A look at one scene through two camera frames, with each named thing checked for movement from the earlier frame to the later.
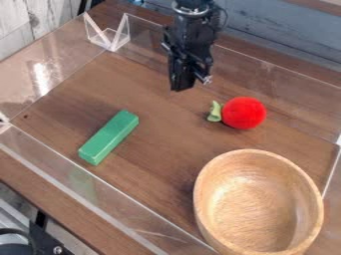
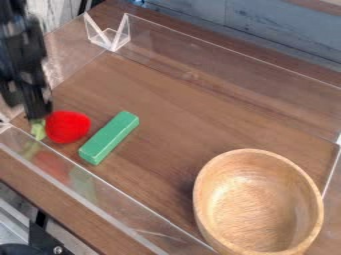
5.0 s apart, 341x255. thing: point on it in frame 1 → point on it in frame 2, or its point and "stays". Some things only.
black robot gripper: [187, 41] → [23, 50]
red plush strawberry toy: [241, 112] → [67, 126]
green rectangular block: [108, 136] stays
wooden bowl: [257, 203] stays
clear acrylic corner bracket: [108, 38] stays
